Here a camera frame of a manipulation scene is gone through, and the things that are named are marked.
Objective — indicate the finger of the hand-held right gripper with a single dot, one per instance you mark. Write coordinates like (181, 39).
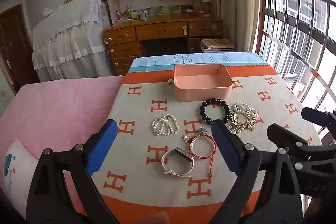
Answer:
(281, 136)
(320, 119)

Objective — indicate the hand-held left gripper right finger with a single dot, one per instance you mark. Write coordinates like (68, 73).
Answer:
(225, 146)

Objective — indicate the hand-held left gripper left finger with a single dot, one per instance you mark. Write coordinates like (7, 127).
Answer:
(102, 146)

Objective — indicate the small pink crystal charm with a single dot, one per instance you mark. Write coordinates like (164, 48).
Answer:
(232, 130)

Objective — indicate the pink plastic box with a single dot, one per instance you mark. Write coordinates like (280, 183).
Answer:
(183, 92)

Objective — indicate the orange letter print blanket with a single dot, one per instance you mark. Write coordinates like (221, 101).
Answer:
(136, 119)

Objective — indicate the pink blanket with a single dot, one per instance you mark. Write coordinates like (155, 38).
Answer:
(65, 108)

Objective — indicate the white pillow with blue print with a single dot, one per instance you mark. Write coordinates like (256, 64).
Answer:
(23, 158)

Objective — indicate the stack of magazines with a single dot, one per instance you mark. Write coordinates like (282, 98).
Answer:
(216, 43)

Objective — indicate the blue patterned sheet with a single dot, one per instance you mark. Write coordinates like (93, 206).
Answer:
(162, 61)

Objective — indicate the piano under white lace cloth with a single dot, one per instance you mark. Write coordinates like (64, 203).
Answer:
(73, 37)

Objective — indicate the white drawer lock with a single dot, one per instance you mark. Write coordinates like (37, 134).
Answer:
(185, 29)

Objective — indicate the wooden desk with drawers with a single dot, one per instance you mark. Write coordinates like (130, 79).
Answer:
(162, 29)

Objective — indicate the yellow pen cup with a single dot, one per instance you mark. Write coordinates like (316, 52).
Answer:
(134, 14)

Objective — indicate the brown wooden door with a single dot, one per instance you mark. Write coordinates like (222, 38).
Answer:
(13, 43)

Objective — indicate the grey mug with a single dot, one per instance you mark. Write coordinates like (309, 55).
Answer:
(143, 16)

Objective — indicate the beige curtain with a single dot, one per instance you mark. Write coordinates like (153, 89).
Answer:
(236, 3)

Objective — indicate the green picture card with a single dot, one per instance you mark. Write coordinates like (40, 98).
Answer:
(174, 8)
(157, 9)

